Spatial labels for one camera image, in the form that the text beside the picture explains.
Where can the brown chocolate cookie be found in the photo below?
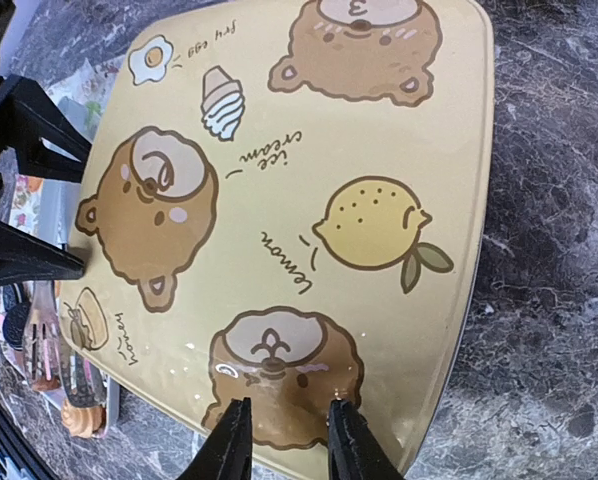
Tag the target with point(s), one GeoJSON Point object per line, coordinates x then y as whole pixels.
{"type": "Point", "coordinates": [43, 384]}

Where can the swirl butter cookie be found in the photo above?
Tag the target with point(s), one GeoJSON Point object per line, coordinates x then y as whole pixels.
{"type": "Point", "coordinates": [82, 422]}

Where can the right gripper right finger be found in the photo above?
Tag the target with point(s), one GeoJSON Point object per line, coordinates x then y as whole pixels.
{"type": "Point", "coordinates": [353, 451]}

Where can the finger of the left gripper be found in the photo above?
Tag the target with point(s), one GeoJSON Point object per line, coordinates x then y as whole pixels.
{"type": "Point", "coordinates": [26, 258]}
{"type": "Point", "coordinates": [45, 142]}

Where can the silver tin lid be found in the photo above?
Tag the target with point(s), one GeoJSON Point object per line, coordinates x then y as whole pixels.
{"type": "Point", "coordinates": [284, 201]}

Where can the floral cookie tray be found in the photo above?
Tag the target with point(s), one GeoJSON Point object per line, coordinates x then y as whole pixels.
{"type": "Point", "coordinates": [46, 210]}

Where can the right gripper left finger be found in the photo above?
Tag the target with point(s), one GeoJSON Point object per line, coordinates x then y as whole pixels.
{"type": "Point", "coordinates": [227, 452]}

